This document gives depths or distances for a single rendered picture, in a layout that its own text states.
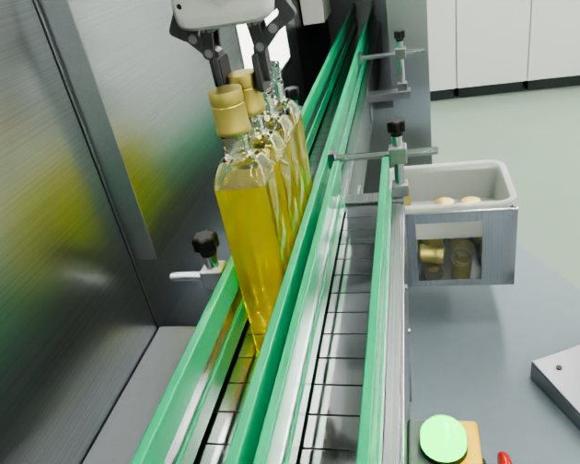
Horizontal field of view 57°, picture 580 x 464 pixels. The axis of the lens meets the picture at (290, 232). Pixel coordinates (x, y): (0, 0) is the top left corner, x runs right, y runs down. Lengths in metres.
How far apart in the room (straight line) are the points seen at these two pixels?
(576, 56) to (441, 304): 3.72
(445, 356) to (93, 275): 0.65
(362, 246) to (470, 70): 3.86
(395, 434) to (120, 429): 0.27
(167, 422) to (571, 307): 0.85
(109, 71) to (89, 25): 0.05
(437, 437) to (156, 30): 0.55
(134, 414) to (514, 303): 0.78
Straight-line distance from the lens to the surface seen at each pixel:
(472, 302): 1.14
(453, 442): 0.56
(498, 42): 4.54
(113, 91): 0.59
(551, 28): 4.59
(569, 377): 0.96
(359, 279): 0.70
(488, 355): 1.03
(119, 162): 0.59
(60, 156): 0.56
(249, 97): 0.58
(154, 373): 0.64
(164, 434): 0.48
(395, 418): 0.54
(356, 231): 0.80
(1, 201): 0.49
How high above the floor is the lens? 1.46
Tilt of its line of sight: 30 degrees down
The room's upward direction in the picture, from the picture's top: 11 degrees counter-clockwise
